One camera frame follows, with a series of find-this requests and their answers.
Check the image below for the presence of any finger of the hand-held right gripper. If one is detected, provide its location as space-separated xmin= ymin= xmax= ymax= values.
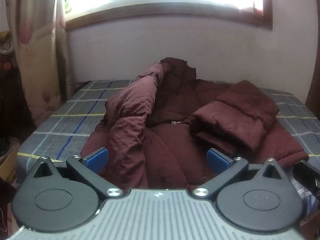
xmin=293 ymin=160 xmax=320 ymax=198

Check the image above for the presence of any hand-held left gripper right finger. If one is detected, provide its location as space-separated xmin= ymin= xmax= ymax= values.
xmin=192 ymin=148 xmax=288 ymax=200

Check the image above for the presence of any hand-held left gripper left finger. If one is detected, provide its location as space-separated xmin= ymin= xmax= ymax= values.
xmin=27 ymin=148 xmax=123 ymax=200

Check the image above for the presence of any maroon padded coat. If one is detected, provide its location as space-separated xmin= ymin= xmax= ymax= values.
xmin=80 ymin=57 xmax=310 ymax=189

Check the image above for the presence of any cardboard box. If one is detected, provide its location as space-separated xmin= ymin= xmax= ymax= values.
xmin=0 ymin=142 xmax=22 ymax=180

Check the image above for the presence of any dark wooden furniture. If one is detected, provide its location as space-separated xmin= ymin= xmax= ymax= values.
xmin=0 ymin=67 xmax=33 ymax=143

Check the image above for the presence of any floral beige curtain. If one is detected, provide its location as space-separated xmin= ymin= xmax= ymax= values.
xmin=7 ymin=0 xmax=75 ymax=120

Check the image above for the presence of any wooden window frame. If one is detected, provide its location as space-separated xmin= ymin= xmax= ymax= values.
xmin=65 ymin=0 xmax=273 ymax=32

